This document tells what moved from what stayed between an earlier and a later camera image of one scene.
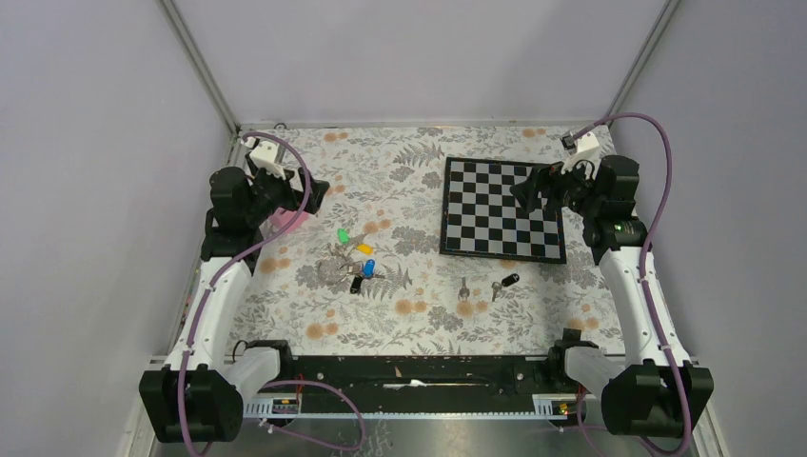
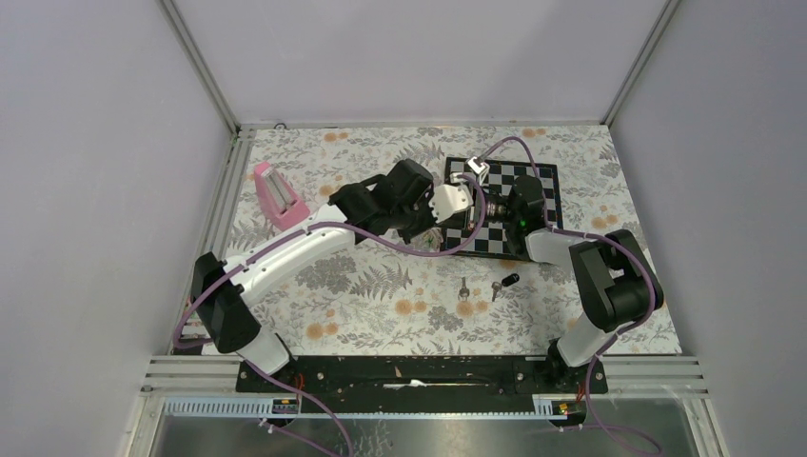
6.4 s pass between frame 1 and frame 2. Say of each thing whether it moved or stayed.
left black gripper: moved
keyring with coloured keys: moved
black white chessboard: stayed
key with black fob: stayed
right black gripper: moved
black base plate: stayed
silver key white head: stayed
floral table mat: stayed
